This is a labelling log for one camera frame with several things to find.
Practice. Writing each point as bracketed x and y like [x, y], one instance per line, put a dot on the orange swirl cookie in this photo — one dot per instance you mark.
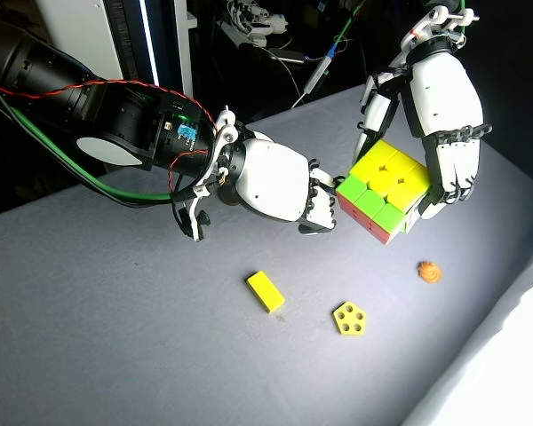
[430, 273]

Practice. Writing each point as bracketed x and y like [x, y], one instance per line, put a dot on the yellow pentagon block with holes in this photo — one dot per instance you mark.
[339, 314]

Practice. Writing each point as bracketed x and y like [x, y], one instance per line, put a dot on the flat black device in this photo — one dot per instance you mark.
[286, 56]

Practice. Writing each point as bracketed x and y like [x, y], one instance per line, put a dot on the grey table cloth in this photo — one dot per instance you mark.
[160, 333]

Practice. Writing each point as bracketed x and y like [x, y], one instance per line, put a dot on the spare white robot hand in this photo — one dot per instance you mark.
[260, 22]

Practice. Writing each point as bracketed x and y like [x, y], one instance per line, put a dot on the yellow and blue puzzle cube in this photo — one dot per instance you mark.
[382, 186]

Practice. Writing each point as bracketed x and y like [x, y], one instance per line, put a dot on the yellow rectangular block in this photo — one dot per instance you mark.
[266, 293]

